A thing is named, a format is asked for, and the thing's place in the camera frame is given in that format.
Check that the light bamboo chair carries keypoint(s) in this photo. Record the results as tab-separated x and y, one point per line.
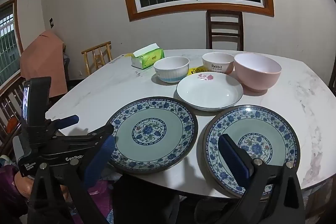
85	64

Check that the salmon orange cloth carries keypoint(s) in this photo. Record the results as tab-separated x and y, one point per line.
44	61

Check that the large pink bowl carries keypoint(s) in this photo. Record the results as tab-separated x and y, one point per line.
260	79

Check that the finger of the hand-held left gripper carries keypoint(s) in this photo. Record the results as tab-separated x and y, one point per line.
101	132
69	119

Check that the small black wall plaque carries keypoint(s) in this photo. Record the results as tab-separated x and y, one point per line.
51	23

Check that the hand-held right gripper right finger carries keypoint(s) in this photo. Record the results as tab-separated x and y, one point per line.
233	158

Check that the round yellow warning sticker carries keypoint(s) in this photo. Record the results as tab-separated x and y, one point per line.
194	71

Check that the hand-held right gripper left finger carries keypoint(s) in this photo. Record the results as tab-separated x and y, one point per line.
102	155

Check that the yellow rectangular label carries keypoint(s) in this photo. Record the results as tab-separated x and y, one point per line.
128	55

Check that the green tissue pack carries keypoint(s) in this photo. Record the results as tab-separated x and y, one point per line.
148	58

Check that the white bowl with blue base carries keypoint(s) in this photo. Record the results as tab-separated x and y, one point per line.
170	74

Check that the person's purple clothing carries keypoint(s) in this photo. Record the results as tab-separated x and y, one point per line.
10	182

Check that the white bowl with pink base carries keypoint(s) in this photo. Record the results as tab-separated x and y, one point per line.
218	66

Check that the white plate with pink flower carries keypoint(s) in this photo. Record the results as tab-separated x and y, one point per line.
210	92

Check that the dark slatted wooden chair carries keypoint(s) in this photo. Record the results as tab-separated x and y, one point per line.
13	86

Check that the blue floral plate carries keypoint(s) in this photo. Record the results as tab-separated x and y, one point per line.
262	127
157	132

